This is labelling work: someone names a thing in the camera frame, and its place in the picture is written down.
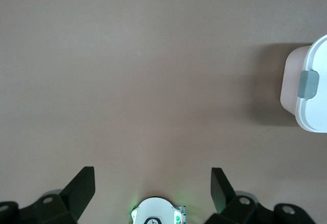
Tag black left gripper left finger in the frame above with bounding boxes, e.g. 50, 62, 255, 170
0, 167, 96, 224

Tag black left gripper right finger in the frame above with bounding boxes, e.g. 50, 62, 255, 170
204, 167, 316, 224

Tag white plastic box lid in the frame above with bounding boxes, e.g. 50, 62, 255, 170
296, 34, 327, 133

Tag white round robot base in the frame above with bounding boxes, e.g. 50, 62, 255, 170
130, 196, 186, 224

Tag translucent plastic storage box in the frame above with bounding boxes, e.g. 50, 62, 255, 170
280, 45, 313, 118

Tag grey box latch clip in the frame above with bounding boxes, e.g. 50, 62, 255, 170
297, 70, 319, 99

